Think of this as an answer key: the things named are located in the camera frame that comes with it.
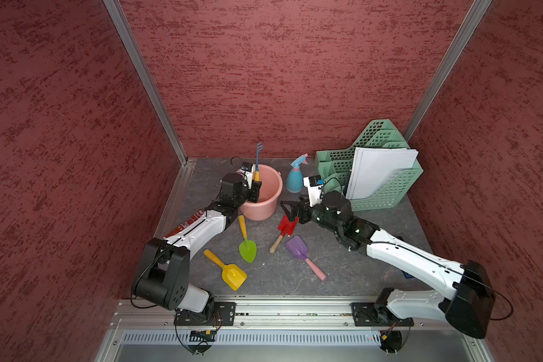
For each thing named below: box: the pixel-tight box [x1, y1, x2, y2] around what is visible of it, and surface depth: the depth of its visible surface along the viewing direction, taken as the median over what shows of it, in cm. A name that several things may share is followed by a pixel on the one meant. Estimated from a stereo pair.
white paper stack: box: [345, 147, 419, 200], surface depth 89 cm
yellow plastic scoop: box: [203, 248, 248, 292], surface depth 83 cm
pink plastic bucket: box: [239, 163, 283, 221], surface depth 93 cm
